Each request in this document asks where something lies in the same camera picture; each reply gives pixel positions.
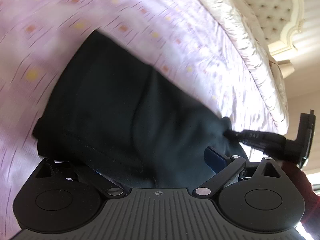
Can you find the black pants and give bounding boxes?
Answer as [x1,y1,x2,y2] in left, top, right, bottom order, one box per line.
[33,31,246,190]

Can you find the cream white duvet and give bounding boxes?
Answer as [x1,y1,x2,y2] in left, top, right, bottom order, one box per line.
[199,0,289,135]

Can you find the cream tufted headboard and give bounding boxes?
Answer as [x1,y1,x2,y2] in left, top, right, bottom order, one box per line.
[244,0,304,61]

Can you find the pink patterned bed sheet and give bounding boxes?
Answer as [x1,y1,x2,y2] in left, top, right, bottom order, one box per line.
[0,0,278,240]

